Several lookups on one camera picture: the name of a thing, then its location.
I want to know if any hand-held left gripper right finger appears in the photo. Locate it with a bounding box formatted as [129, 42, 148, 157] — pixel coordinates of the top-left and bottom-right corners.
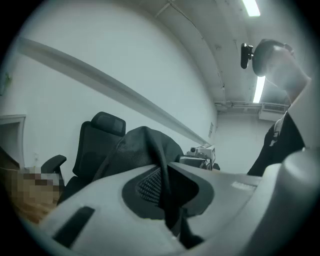
[168, 147, 320, 256]

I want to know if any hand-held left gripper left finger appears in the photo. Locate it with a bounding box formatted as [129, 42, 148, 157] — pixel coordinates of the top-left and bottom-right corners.
[39, 164, 193, 256]

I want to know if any black mesh office chair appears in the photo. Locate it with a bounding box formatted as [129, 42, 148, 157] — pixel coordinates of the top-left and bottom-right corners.
[40, 111, 127, 202]

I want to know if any dark grey backpack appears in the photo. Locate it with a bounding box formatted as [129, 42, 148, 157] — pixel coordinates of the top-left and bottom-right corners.
[93, 126, 205, 250]

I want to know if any person's left forearm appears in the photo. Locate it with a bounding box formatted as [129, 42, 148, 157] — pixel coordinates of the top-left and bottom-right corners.
[288, 77, 320, 154]

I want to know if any grey boxy device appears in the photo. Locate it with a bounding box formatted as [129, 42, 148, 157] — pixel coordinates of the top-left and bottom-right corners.
[189, 144, 216, 163]

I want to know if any silver device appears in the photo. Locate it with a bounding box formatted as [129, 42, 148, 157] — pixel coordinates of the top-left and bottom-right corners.
[179, 154, 204, 169]

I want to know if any white air conditioner unit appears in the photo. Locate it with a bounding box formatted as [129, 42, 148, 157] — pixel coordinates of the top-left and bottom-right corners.
[258, 102, 289, 121]

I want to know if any long ceiling light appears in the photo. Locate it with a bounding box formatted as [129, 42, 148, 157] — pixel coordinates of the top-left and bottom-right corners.
[252, 75, 266, 104]
[241, 0, 261, 18]

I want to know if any person's head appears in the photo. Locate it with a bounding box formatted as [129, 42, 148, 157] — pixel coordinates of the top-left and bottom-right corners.
[252, 38, 312, 98]

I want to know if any white ceiling conduit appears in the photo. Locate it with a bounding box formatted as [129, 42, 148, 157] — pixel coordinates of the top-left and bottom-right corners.
[154, 0, 226, 91]

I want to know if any grey door frame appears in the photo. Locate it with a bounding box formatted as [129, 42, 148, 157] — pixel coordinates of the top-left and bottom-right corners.
[0, 114, 27, 169]

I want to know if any grey wall trunking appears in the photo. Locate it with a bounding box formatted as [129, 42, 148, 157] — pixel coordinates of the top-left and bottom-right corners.
[16, 36, 213, 146]

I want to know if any black head-mounted camera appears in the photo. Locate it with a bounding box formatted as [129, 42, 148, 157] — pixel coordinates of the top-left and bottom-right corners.
[240, 42, 254, 70]

